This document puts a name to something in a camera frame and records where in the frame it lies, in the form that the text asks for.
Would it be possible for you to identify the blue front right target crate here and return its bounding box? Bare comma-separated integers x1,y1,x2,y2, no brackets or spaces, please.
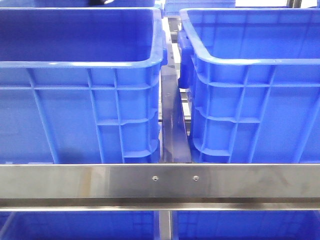
178,8,320,164

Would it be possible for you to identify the blue front left crate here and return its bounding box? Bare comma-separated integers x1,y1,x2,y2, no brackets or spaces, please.
0,7,167,164

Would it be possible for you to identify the lower right blue crate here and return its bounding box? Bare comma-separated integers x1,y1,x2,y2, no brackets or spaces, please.
173,210,320,240

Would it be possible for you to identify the steel shelf divider bracket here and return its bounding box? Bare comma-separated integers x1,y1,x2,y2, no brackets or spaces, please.
161,65,192,164

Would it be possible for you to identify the lower left blue crate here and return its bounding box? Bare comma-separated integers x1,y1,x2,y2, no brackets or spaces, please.
0,211,160,240

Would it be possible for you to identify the stainless steel shelf rail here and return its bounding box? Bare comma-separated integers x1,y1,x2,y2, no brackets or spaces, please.
0,163,320,211

